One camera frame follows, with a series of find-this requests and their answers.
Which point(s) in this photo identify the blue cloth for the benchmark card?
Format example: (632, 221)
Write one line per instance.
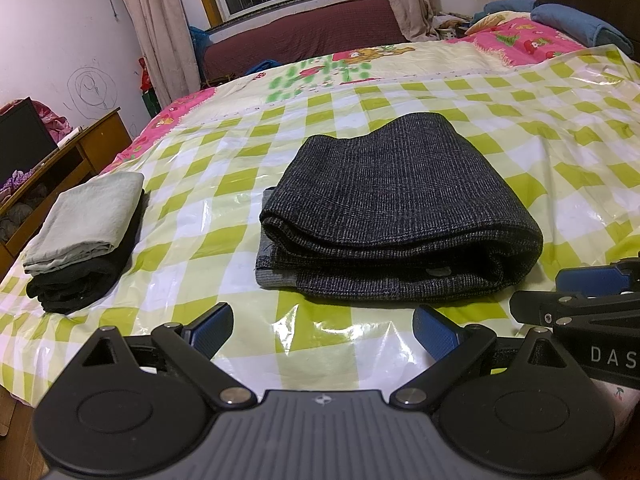
(265, 66)

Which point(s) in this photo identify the black monitor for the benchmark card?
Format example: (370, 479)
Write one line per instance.
(22, 140)

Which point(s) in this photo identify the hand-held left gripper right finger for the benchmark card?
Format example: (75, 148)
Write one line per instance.
(435, 332)

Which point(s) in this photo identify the pink cloth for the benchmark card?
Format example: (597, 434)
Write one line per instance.
(55, 125)

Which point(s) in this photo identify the dark grey pants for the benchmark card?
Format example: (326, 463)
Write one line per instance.
(400, 185)

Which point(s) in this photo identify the pink printed bedsheet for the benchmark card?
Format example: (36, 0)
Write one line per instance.
(350, 60)

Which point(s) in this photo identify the red bag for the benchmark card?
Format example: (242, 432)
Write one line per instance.
(147, 82)

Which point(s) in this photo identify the folded black cloth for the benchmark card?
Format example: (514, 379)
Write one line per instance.
(75, 285)

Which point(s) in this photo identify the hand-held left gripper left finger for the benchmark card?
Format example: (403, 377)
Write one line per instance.
(212, 330)

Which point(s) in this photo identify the maroon covered window seat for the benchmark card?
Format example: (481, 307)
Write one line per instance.
(310, 30)

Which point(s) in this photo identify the large blue pillow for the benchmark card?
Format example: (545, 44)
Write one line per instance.
(570, 20)

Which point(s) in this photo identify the wooden cabinet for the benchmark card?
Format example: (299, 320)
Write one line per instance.
(100, 140)

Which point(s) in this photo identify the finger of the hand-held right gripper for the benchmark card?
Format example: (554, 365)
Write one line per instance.
(590, 278)
(530, 306)

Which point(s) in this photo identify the folded light grey cloth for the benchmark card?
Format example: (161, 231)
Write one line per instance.
(85, 220)

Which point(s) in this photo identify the green checkered plastic sheet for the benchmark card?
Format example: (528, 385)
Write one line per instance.
(200, 160)

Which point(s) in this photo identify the small blue pillow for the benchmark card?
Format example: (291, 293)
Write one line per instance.
(505, 5)

